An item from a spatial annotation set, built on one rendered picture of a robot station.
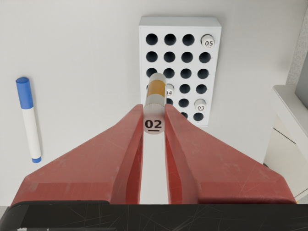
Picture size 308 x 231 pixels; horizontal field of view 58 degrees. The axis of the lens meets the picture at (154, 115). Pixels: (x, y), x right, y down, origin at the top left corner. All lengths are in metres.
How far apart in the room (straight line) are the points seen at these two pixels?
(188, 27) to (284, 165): 0.95
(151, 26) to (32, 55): 0.16
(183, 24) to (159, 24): 0.02
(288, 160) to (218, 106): 0.82
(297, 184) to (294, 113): 1.03
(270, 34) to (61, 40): 0.24
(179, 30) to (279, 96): 0.12
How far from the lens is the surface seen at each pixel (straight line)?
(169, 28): 0.30
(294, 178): 1.26
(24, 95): 0.39
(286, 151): 1.14
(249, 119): 0.41
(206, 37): 0.29
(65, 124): 0.42
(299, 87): 0.30
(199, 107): 0.32
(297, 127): 0.26
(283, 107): 0.29
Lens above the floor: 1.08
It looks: 57 degrees down
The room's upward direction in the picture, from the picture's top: 177 degrees counter-clockwise
